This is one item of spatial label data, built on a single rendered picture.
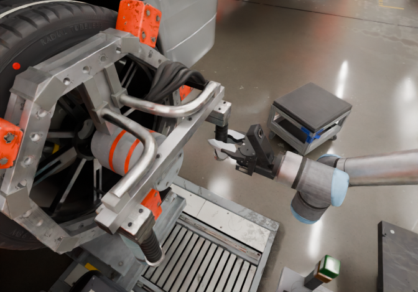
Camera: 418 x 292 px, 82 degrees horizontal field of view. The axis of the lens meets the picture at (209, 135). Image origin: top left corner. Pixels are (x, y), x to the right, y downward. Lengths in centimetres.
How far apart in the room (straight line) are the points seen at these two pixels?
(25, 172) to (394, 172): 79
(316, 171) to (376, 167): 17
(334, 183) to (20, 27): 72
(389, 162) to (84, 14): 79
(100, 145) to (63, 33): 26
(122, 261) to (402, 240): 119
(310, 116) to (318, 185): 102
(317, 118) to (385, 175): 94
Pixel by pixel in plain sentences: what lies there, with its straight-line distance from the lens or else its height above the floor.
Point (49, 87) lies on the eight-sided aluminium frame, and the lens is 50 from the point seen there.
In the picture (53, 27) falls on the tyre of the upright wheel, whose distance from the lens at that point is 59.
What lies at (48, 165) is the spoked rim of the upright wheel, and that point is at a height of 88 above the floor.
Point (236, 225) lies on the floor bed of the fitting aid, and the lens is 139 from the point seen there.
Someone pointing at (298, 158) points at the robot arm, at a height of 85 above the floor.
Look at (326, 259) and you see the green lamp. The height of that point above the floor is 66.
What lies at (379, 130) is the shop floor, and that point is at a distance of 233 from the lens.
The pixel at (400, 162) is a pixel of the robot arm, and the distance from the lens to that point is 74.
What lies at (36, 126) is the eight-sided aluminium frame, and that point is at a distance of 51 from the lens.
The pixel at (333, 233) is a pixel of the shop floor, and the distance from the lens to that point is 161.
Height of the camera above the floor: 135
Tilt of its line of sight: 46 degrees down
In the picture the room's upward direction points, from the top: straight up
